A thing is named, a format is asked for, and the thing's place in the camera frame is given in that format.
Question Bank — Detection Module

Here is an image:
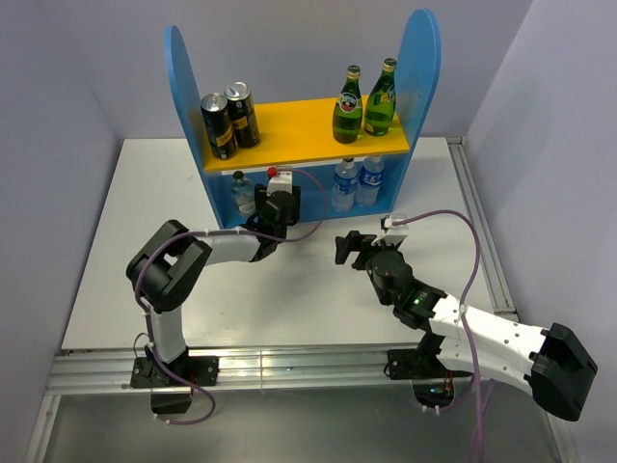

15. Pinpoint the black gold can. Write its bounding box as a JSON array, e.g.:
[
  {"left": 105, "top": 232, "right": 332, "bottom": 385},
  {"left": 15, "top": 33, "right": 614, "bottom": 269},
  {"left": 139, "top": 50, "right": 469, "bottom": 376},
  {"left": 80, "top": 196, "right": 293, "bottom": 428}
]
[
  {"left": 225, "top": 81, "right": 260, "bottom": 149},
  {"left": 201, "top": 93, "right": 237, "bottom": 160}
]

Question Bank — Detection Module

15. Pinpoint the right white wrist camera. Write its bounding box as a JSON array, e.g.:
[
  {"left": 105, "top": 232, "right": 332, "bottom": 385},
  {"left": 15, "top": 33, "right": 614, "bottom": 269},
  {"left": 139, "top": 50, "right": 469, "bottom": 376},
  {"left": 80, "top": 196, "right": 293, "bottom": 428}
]
[{"left": 371, "top": 214, "right": 409, "bottom": 247}]

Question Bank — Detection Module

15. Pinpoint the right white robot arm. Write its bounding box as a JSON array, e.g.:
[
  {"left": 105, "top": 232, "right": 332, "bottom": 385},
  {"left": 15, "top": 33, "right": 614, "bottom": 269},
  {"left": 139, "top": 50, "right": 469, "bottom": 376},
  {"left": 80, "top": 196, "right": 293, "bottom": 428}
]
[{"left": 335, "top": 231, "right": 598, "bottom": 422}]

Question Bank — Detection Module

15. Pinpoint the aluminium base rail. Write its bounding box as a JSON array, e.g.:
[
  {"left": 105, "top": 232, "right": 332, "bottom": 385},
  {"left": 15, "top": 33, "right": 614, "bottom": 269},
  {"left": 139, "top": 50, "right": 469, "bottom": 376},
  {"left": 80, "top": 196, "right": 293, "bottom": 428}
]
[{"left": 43, "top": 343, "right": 413, "bottom": 396}]

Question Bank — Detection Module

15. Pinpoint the rear black gold can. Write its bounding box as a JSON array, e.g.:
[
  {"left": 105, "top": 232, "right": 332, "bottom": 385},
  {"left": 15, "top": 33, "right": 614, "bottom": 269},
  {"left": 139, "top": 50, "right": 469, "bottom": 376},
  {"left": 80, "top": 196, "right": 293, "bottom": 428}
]
[{"left": 225, "top": 81, "right": 260, "bottom": 149}]

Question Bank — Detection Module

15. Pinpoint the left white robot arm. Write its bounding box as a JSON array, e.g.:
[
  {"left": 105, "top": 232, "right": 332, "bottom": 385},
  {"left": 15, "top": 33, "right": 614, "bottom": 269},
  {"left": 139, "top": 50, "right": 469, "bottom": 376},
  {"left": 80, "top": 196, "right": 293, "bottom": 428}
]
[{"left": 126, "top": 184, "right": 301, "bottom": 389}]

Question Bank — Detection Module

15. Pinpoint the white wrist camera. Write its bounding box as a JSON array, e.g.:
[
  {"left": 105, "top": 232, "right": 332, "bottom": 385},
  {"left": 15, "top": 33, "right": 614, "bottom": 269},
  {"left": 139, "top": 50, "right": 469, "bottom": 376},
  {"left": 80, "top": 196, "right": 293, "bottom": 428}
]
[
  {"left": 266, "top": 166, "right": 293, "bottom": 197},
  {"left": 371, "top": 214, "right": 409, "bottom": 247}
]

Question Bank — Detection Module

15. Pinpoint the front black gold can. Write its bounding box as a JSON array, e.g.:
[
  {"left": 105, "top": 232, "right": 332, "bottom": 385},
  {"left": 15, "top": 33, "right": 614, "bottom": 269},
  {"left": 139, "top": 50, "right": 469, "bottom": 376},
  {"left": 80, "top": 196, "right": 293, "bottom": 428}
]
[{"left": 201, "top": 93, "right": 237, "bottom": 160}]

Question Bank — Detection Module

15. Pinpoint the water bottle blue label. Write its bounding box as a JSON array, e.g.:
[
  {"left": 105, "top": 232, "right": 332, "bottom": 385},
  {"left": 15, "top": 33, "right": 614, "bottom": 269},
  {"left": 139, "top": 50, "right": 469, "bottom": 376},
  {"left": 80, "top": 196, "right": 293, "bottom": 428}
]
[
  {"left": 332, "top": 158, "right": 359, "bottom": 213},
  {"left": 356, "top": 156, "right": 385, "bottom": 206}
]

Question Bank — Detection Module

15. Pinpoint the green Perrier bottle yellow label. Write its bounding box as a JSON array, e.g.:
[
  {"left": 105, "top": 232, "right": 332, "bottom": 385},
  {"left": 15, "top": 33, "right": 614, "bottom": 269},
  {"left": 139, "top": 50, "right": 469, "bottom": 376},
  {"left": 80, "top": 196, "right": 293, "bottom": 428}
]
[{"left": 364, "top": 58, "right": 397, "bottom": 137}]

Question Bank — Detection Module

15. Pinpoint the green Perrier bottle red label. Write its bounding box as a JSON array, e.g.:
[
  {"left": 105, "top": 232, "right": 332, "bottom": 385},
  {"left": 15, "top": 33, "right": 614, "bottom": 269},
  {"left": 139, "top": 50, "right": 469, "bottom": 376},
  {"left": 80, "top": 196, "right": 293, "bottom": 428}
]
[{"left": 332, "top": 65, "right": 363, "bottom": 144}]

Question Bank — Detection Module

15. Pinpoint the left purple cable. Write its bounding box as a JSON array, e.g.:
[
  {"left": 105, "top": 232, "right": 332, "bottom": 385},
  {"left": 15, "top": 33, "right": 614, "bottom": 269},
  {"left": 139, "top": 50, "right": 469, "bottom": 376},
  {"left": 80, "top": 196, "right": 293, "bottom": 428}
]
[{"left": 133, "top": 167, "right": 328, "bottom": 425}]

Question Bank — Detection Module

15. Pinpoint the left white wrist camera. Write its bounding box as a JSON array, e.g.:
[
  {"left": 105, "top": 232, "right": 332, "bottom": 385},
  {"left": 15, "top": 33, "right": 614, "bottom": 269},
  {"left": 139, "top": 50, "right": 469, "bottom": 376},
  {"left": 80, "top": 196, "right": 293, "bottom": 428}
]
[{"left": 266, "top": 166, "right": 293, "bottom": 197}]

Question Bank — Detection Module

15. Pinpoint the clear Chang bottle front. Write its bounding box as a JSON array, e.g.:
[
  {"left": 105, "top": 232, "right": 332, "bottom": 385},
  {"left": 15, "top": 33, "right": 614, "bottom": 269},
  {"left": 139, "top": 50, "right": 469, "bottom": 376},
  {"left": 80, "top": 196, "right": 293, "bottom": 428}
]
[{"left": 231, "top": 171, "right": 255, "bottom": 216}]

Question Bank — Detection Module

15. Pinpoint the blue and yellow shelf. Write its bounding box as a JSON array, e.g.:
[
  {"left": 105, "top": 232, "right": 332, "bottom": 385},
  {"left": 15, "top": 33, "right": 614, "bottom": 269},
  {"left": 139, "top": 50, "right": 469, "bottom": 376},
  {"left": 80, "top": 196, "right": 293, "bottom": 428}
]
[{"left": 164, "top": 9, "right": 442, "bottom": 228}]

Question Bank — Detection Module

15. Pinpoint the aluminium side rail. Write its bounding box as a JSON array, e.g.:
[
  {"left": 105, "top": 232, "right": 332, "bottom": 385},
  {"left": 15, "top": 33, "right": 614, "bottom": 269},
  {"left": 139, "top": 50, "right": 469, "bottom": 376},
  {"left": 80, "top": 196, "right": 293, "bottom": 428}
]
[{"left": 446, "top": 137, "right": 521, "bottom": 323}]

